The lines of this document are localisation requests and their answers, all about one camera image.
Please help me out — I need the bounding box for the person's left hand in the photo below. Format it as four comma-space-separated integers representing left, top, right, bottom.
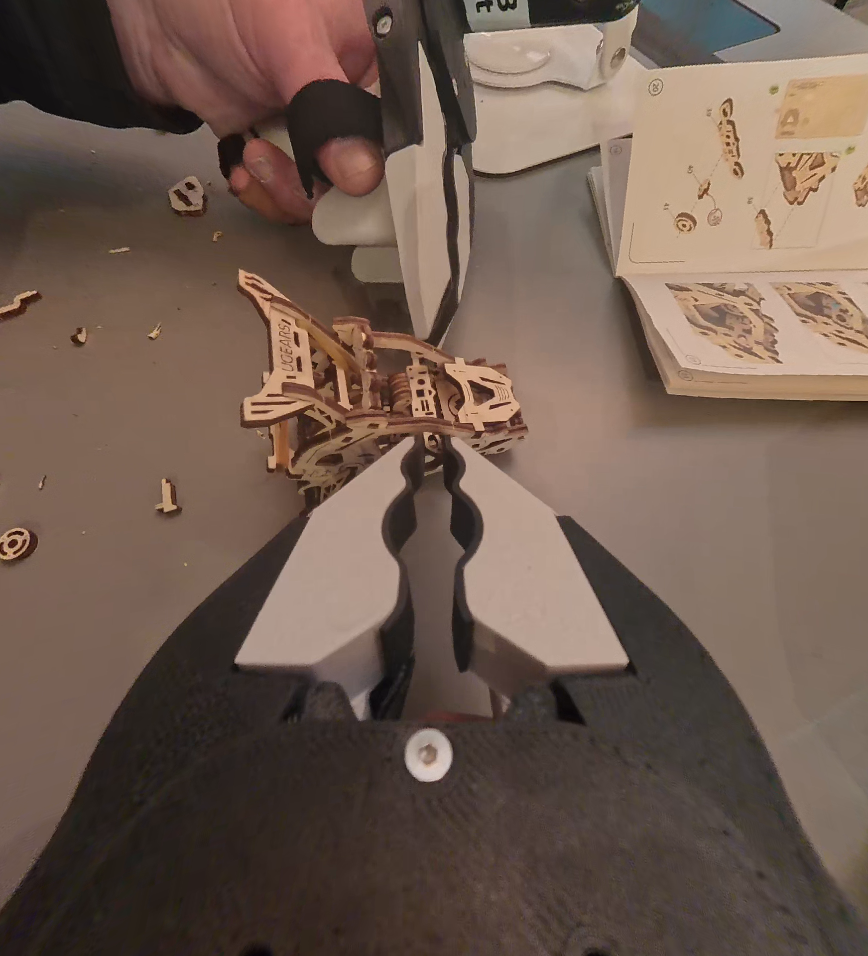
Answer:
109, 0, 387, 225

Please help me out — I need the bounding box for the person's left forearm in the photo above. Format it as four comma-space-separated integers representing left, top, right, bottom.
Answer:
0, 0, 203, 135

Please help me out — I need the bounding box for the white tablet stand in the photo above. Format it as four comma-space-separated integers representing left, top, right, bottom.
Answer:
464, 0, 641, 179

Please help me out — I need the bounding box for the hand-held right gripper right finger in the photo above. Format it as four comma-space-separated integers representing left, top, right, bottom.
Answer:
445, 437, 632, 711

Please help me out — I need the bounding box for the wooden mechanical model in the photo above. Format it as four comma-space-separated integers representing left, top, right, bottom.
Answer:
237, 269, 532, 518

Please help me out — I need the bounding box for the open instruction booklet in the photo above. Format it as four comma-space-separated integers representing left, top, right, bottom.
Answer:
587, 51, 868, 402

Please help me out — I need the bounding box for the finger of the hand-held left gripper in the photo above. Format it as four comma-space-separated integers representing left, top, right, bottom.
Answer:
383, 138, 456, 345
437, 140, 478, 342

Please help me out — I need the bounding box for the small shield-shaped wooden plate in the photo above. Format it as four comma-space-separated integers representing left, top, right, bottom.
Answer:
168, 175, 209, 218

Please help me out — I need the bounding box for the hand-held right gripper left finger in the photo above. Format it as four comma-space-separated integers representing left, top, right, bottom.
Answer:
234, 435, 418, 719

